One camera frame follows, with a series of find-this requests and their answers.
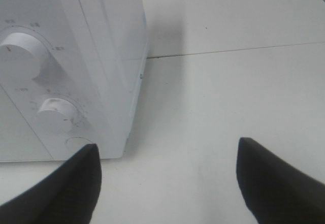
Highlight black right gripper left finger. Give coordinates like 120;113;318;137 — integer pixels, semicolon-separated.
1;144;102;223

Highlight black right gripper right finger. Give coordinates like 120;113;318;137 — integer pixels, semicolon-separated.
236;138;324;223

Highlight white timer knob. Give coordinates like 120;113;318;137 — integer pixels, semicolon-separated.
37;98;78;133

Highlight white microwave oven body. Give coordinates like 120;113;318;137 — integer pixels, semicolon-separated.
1;0;148;162

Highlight white upper power knob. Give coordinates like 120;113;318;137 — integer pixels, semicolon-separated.
1;33;50;79

